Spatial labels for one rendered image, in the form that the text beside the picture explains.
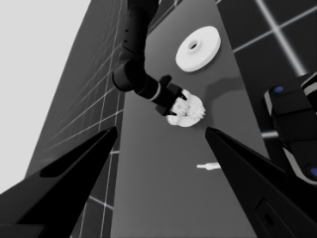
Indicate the white round pinned carrier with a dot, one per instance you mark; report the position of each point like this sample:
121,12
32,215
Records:
181,123

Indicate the small white T-shaped piece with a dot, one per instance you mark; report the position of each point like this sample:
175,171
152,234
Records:
208,166

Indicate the large thick white disc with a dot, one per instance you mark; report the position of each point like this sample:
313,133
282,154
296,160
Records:
206,49

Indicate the dark robot body block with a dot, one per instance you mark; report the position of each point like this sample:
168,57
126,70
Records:
290,112

